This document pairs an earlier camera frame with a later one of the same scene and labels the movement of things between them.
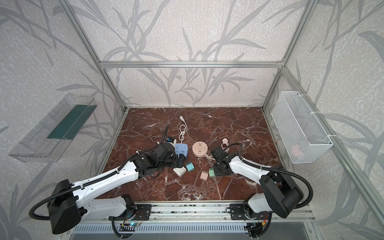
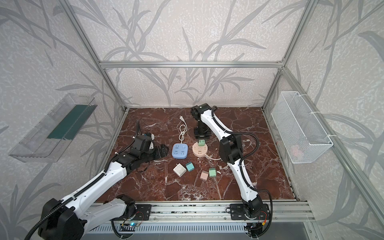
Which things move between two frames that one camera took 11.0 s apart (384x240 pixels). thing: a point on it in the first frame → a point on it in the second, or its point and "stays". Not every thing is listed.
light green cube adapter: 211,172 stays
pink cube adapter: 204,174 stays
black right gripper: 218,166 → 201,130
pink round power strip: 199,149 stays
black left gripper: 177,160 → 159,150
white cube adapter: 180,171 stays
